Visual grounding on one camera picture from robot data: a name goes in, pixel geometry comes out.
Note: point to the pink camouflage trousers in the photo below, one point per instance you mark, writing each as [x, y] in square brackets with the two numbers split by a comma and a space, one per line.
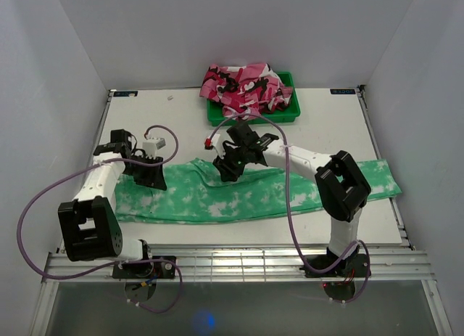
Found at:
[254, 88]

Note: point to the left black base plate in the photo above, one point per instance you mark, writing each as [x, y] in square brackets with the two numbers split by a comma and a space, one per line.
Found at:
[162, 268]

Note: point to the aluminium frame rail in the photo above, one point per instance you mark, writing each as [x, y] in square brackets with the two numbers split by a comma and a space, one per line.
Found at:
[282, 264]

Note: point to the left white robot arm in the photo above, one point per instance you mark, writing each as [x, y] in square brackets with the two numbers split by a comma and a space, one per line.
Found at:
[89, 225]

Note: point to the green white tie-dye trousers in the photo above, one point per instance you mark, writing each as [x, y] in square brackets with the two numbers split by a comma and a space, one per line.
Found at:
[196, 195]

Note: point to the left blue table label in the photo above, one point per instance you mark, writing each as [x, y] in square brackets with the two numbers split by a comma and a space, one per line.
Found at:
[125, 94]

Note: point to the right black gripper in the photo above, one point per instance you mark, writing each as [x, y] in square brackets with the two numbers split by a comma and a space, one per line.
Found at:
[228, 173]

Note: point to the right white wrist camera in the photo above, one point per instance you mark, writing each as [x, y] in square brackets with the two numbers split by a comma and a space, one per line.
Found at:
[215, 142]

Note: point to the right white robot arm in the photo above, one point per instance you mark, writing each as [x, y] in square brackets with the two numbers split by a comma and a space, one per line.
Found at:
[341, 185]

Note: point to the green plastic bin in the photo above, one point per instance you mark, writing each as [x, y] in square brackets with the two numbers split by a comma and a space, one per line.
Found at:
[289, 115]

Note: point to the blue table label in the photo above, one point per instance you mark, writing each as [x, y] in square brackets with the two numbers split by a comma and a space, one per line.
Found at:
[342, 91]
[125, 94]

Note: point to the right blue table label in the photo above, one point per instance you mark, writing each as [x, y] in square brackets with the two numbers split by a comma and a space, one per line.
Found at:
[342, 91]

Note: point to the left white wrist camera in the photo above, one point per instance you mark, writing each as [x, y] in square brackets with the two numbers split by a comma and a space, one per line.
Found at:
[152, 144]

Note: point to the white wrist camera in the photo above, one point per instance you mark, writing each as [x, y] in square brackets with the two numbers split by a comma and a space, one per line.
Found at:
[215, 142]
[152, 144]

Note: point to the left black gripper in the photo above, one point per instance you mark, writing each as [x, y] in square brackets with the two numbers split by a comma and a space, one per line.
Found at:
[154, 178]

